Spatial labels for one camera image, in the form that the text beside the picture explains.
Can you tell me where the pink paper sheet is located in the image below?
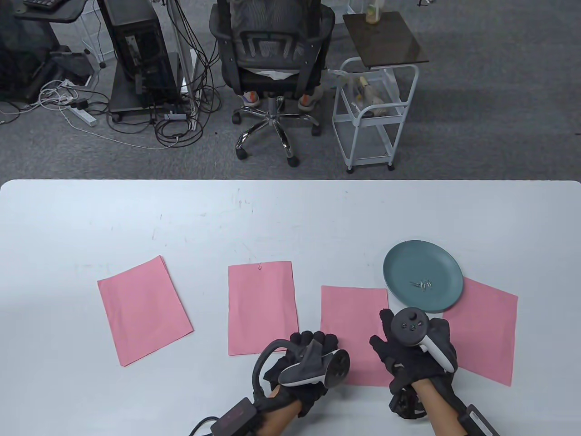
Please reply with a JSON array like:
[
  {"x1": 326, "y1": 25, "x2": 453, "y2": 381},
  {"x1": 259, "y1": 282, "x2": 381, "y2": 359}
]
[
  {"x1": 228, "y1": 261, "x2": 300, "y2": 356},
  {"x1": 320, "y1": 285, "x2": 390, "y2": 387},
  {"x1": 443, "y1": 277, "x2": 518, "y2": 387},
  {"x1": 97, "y1": 255, "x2": 194, "y2": 367}
]

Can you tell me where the black desk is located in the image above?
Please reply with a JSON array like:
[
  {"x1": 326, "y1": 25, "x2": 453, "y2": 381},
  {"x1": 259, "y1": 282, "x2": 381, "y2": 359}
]
[{"x1": 14, "y1": 0, "x2": 89, "y2": 23}]

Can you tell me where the tangle of white cables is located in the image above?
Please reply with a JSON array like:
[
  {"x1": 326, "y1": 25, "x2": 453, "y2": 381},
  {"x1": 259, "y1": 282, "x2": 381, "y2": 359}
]
[{"x1": 39, "y1": 79, "x2": 178, "y2": 149}]

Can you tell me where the person's right forearm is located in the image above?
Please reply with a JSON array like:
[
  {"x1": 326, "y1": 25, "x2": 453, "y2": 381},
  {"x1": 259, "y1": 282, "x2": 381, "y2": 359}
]
[{"x1": 411, "y1": 379, "x2": 468, "y2": 436}]

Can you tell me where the white metal stand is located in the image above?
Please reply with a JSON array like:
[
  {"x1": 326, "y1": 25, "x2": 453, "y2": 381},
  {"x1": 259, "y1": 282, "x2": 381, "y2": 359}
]
[{"x1": 166, "y1": 0, "x2": 202, "y2": 132}]

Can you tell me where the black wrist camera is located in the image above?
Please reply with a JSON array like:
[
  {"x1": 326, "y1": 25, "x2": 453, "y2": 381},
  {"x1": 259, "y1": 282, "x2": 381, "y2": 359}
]
[{"x1": 389, "y1": 386, "x2": 427, "y2": 421}]

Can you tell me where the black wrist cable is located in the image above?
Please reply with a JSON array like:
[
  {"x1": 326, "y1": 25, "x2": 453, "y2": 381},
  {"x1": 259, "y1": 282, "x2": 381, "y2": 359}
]
[{"x1": 188, "y1": 417, "x2": 218, "y2": 436}]

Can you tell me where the black computer tower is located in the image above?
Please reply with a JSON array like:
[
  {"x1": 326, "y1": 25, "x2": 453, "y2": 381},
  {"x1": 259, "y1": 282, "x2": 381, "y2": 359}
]
[{"x1": 97, "y1": 0, "x2": 180, "y2": 109}]

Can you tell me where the bundle of black cables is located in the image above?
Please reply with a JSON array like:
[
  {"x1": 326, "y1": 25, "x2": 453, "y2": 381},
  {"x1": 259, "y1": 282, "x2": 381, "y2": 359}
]
[{"x1": 107, "y1": 0, "x2": 223, "y2": 150}]

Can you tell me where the teal round plate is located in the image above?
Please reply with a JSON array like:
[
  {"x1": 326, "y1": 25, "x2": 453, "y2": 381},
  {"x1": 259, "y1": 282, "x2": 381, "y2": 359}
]
[{"x1": 383, "y1": 240, "x2": 464, "y2": 314}]

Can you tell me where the black mesh office chair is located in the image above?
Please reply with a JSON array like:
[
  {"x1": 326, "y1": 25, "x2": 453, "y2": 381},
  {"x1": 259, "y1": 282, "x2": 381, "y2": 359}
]
[{"x1": 210, "y1": 0, "x2": 337, "y2": 168}]

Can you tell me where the person's right hand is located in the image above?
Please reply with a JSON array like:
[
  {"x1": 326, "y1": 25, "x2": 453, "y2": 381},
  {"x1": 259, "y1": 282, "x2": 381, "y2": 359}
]
[{"x1": 369, "y1": 309, "x2": 458, "y2": 396}]

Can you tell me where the brown side table top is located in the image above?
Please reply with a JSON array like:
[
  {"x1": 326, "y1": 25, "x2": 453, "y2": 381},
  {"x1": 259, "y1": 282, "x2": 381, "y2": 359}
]
[{"x1": 342, "y1": 11, "x2": 429, "y2": 71}]

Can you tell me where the white rolling cart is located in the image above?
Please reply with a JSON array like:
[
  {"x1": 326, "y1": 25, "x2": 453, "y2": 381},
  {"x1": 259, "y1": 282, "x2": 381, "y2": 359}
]
[{"x1": 332, "y1": 57, "x2": 419, "y2": 174}]

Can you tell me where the black rolling stand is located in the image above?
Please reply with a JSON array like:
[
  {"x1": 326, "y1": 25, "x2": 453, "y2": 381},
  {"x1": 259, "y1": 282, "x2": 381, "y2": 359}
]
[{"x1": 108, "y1": 52, "x2": 182, "y2": 123}]

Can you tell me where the wooden handled tool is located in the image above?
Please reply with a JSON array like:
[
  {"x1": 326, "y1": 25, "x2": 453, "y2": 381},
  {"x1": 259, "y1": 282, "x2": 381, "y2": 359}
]
[{"x1": 359, "y1": 76, "x2": 386, "y2": 107}]

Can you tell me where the dark grey handheld controller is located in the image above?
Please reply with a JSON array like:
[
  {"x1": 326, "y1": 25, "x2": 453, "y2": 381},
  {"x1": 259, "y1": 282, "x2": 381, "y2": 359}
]
[
  {"x1": 391, "y1": 307, "x2": 457, "y2": 374},
  {"x1": 251, "y1": 338, "x2": 351, "y2": 400}
]

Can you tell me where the person's left forearm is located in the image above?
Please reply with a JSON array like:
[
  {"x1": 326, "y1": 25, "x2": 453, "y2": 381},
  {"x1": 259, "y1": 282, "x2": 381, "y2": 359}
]
[{"x1": 261, "y1": 400, "x2": 302, "y2": 436}]

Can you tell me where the black electronics box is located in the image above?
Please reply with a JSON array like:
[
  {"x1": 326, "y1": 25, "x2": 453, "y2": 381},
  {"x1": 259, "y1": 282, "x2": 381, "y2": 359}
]
[
  {"x1": 213, "y1": 397, "x2": 257, "y2": 434},
  {"x1": 458, "y1": 404, "x2": 497, "y2": 436}
]

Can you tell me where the person's left hand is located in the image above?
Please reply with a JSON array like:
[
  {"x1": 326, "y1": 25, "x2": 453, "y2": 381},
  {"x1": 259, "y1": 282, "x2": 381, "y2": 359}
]
[{"x1": 263, "y1": 331, "x2": 350, "y2": 418}]

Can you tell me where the white power strip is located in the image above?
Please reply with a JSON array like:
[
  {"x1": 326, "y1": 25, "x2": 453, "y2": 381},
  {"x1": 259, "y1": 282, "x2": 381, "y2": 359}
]
[{"x1": 68, "y1": 105, "x2": 97, "y2": 127}]

